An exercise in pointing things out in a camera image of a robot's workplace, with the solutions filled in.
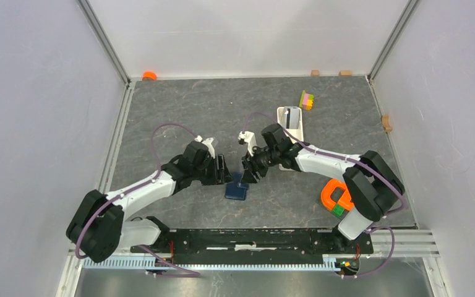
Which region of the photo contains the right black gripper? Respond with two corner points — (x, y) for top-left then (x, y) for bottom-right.
(241, 144), (280, 185)

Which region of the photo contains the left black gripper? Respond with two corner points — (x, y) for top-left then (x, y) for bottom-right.
(192, 153), (234, 186)

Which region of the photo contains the blue card holder wallet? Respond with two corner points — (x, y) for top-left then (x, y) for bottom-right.
(224, 172), (249, 201)

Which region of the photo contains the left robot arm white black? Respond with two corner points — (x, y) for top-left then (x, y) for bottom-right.
(66, 137), (232, 263)

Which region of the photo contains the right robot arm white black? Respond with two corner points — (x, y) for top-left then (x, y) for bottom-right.
(238, 123), (406, 252)

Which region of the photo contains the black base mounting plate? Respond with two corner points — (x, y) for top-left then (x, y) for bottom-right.
(148, 228), (374, 265)

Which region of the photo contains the colourful toy block stack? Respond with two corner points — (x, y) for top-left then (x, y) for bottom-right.
(299, 90), (315, 110)

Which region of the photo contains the green toy block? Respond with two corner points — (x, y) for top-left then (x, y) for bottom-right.
(331, 204), (344, 218)

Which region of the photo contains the orange round cap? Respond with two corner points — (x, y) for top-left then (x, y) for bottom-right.
(142, 71), (157, 80)

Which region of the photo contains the wooden block right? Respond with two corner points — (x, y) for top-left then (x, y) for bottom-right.
(339, 70), (353, 76)

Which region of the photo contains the curved wooden piece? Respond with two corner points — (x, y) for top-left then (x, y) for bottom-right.
(381, 114), (393, 133)

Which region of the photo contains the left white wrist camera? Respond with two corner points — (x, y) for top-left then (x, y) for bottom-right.
(194, 136), (217, 159)

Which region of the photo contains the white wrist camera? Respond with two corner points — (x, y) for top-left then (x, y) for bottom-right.
(238, 131), (257, 156)
(194, 136), (217, 159)

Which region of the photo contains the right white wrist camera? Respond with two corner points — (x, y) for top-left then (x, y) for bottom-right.
(238, 131), (257, 156)

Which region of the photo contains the orange plastic ring toy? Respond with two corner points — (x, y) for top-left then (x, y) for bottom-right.
(320, 179), (354, 213)

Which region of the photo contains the white cable comb rail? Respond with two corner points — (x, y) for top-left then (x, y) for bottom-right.
(83, 256), (340, 272)

